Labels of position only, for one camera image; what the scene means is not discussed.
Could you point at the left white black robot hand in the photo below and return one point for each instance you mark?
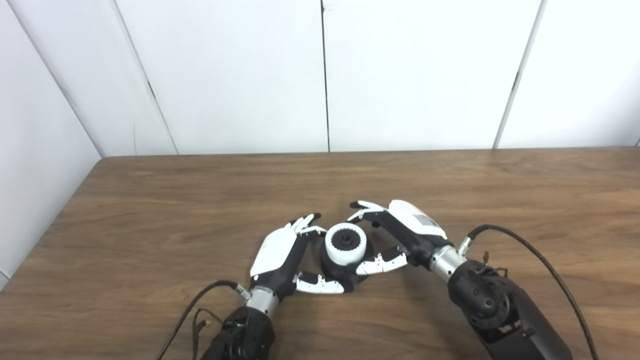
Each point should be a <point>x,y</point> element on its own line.
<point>277,250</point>

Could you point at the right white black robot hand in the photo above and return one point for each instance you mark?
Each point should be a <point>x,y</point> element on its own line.
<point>415,227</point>

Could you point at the round black part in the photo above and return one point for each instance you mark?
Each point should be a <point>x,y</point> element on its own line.
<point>336,271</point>

